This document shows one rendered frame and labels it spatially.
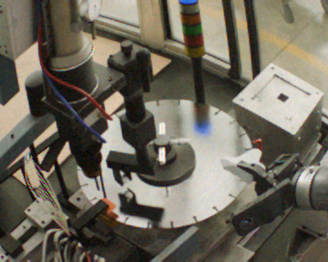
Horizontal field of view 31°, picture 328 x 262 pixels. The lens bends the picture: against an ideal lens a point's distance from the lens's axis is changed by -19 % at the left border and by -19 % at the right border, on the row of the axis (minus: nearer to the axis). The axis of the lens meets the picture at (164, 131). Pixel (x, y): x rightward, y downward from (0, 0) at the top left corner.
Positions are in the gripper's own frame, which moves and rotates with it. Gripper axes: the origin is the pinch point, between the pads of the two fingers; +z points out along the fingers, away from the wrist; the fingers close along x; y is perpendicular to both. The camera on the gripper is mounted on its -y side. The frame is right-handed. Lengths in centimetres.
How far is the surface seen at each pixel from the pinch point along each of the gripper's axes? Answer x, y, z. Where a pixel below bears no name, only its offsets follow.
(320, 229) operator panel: -24.9, 18.6, 1.0
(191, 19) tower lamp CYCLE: 26.0, 23.7, 23.4
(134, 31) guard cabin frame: 24, 37, 73
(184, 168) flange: 4.6, 0.7, 13.1
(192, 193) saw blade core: 1.1, -1.8, 9.6
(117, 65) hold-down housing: 28.9, -9.3, -2.7
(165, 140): 10.5, 0.4, 14.0
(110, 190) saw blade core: 7.1, -11.4, 18.7
